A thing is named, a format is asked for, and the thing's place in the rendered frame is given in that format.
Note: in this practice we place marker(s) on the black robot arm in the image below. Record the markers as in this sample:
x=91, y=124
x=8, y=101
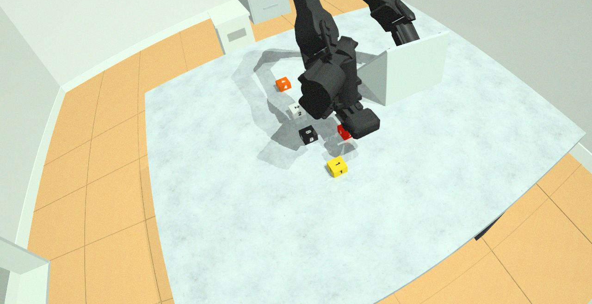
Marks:
x=335, y=61

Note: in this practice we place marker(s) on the yellow block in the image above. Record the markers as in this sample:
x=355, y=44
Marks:
x=337, y=166

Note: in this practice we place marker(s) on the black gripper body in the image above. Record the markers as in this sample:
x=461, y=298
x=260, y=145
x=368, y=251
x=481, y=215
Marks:
x=358, y=123

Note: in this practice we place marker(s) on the red block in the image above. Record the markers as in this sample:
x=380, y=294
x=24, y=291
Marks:
x=345, y=134

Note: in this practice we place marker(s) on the orange block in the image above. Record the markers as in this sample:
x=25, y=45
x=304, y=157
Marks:
x=283, y=84

